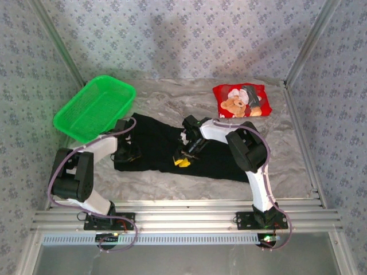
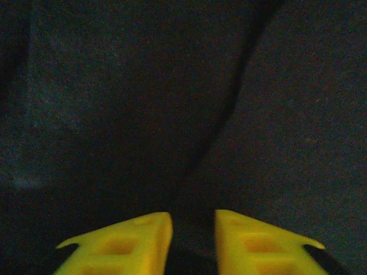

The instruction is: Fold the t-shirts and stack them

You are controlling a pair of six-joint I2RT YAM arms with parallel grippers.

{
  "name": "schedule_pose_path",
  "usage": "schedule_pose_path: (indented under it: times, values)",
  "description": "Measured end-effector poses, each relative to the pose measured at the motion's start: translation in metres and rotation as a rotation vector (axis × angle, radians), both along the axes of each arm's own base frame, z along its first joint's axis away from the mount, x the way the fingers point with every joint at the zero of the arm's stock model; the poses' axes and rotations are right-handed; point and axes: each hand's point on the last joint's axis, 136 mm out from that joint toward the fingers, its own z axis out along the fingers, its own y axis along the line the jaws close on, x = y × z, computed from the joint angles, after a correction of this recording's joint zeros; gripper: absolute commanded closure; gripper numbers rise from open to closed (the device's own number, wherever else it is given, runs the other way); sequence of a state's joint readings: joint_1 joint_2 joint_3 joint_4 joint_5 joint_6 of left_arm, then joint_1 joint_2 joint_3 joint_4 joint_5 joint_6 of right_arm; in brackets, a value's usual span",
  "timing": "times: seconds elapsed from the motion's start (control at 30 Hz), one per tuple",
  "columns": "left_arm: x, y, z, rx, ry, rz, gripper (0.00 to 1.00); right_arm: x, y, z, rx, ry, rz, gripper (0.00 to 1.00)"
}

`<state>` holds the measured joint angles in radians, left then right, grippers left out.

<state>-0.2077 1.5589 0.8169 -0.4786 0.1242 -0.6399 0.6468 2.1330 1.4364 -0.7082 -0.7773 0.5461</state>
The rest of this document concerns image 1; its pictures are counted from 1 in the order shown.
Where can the black t-shirt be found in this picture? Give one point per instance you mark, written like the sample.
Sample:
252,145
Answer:
160,143

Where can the green plastic basket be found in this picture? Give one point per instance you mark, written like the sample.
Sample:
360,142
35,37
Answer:
94,109

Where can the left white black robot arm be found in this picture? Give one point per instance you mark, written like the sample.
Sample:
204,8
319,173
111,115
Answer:
100,144

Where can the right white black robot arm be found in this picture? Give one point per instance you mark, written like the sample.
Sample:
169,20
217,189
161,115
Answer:
261,189

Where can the small circuit board with LED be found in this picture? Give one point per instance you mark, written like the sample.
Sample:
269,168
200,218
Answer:
107,237
268,238

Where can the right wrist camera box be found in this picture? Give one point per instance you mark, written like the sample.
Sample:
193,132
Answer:
184,137

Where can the narrow aluminium extrusion rail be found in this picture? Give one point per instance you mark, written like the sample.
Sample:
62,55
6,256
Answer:
186,204

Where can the wide aluminium extrusion rail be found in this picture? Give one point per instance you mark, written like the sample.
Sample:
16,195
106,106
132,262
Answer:
186,220

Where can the aluminium table side rail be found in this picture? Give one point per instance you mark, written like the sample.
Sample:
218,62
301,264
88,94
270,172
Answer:
66,144
305,143

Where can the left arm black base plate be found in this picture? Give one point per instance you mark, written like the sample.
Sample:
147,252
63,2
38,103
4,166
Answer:
89,224

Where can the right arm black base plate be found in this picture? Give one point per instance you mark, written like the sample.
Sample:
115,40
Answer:
243,220

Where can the aluminium corner post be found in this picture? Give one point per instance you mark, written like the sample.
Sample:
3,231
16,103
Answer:
312,43
57,43

